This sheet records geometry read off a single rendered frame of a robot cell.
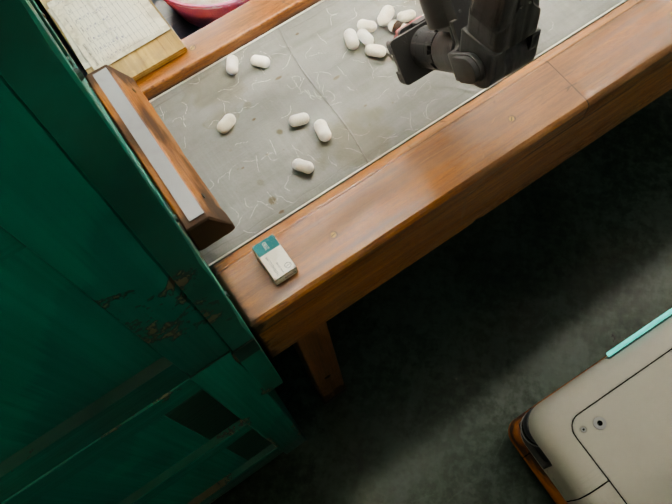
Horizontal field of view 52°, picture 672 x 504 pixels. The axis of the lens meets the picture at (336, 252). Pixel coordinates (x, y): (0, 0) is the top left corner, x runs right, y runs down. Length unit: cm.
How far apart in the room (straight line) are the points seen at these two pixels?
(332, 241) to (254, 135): 23
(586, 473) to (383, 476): 47
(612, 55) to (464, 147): 27
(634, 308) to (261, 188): 107
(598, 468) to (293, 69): 90
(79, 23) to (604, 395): 115
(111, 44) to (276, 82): 27
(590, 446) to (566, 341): 40
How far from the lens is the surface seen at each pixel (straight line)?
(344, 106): 109
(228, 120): 108
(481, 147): 102
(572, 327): 176
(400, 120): 107
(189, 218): 89
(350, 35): 114
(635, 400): 146
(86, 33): 122
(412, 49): 96
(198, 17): 126
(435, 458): 165
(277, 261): 93
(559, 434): 141
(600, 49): 115
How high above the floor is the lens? 164
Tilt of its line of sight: 67 degrees down
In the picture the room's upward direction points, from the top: 10 degrees counter-clockwise
